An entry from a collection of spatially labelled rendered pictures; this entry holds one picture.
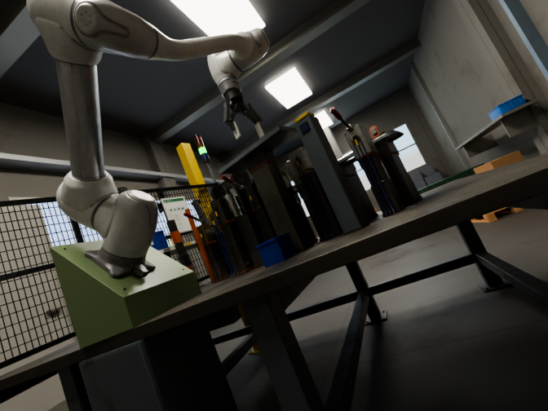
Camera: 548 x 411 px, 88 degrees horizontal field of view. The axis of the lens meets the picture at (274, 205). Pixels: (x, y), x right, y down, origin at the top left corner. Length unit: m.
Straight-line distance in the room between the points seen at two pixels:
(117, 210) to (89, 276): 0.23
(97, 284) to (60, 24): 0.74
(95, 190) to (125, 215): 0.15
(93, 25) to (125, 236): 0.62
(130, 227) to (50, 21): 0.60
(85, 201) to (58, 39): 0.49
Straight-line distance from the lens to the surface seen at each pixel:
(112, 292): 1.06
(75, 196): 1.19
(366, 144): 1.15
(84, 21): 0.90
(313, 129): 1.06
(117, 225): 1.10
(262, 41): 1.30
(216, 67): 1.36
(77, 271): 1.17
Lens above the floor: 0.76
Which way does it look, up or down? 8 degrees up
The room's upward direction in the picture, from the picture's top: 23 degrees counter-clockwise
